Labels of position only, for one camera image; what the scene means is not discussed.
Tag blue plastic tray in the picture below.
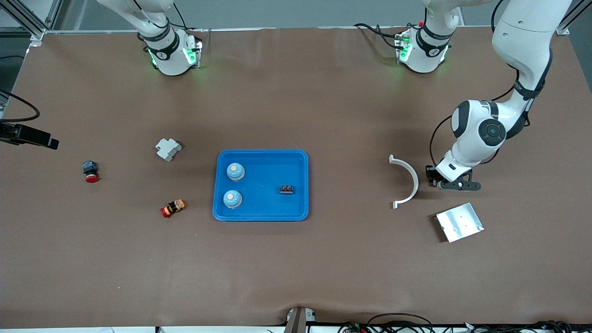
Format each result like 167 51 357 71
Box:
212 149 309 222

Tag white semicircular pipe clamp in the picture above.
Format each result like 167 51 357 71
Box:
389 155 419 210

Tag silver metal plate box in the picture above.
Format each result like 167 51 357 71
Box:
432 202 485 243

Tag white circuit breaker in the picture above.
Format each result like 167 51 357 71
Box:
155 138 182 162

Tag brown table mat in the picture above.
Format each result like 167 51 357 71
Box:
0 25 592 330

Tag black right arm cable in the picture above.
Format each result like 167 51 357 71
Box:
0 89 41 123

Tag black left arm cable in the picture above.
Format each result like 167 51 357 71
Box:
429 113 458 168

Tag red mushroom button black switch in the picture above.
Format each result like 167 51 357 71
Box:
82 160 99 184

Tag black cable at arm base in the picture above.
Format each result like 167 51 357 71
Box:
354 22 403 47

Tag red emergency stop yellow switch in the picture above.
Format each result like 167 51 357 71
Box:
160 199 187 219

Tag black cable bundle coloured plugs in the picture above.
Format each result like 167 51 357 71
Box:
338 313 435 333

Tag black cable bundle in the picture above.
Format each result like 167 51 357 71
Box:
462 320 576 333

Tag metal bracket at table edge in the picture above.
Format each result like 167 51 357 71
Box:
283 306 318 333

